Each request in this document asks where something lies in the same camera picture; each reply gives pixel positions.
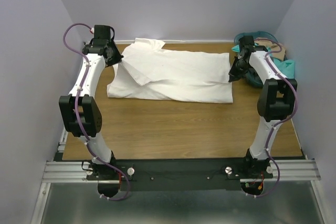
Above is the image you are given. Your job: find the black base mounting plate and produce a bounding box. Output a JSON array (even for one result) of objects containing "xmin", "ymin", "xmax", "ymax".
[{"xmin": 83, "ymin": 158, "xmax": 273, "ymax": 196}]

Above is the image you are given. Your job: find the aluminium front frame rail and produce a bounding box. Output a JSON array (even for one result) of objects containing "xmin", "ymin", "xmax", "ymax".
[{"xmin": 42, "ymin": 159, "xmax": 321, "ymax": 183}]

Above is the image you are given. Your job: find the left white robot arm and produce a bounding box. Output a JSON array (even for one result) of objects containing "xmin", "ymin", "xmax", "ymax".
[{"xmin": 59, "ymin": 25, "xmax": 123, "ymax": 168}]

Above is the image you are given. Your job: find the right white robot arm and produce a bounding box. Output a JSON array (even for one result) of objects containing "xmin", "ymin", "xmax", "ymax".
[{"xmin": 229, "ymin": 36, "xmax": 297, "ymax": 176}]

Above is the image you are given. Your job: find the white t shirt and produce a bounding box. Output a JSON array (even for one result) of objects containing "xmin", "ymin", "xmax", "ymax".
[{"xmin": 107, "ymin": 38, "xmax": 233, "ymax": 103}]

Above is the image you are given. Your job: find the teal plastic basket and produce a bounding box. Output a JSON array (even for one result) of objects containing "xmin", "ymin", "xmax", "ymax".
[{"xmin": 234, "ymin": 30, "xmax": 289, "ymax": 88}]

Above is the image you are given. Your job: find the teal t shirt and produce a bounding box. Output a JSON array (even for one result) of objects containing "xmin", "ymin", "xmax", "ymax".
[{"xmin": 243, "ymin": 44, "xmax": 295, "ymax": 83}]

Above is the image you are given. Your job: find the tan t shirt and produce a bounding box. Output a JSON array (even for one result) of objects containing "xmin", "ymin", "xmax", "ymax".
[{"xmin": 254, "ymin": 37, "xmax": 286, "ymax": 61}]

